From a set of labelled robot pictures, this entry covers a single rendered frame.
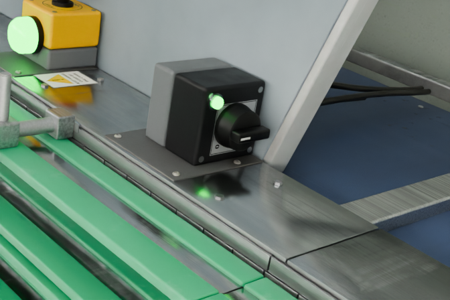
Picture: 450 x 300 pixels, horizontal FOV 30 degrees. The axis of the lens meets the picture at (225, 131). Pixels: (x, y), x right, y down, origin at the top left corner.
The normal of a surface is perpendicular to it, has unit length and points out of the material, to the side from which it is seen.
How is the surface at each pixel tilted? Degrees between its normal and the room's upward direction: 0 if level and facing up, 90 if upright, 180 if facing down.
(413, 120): 90
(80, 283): 90
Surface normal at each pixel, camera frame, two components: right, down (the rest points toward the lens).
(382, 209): 0.15, -0.92
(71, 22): 0.65, 0.36
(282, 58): -0.74, 0.13
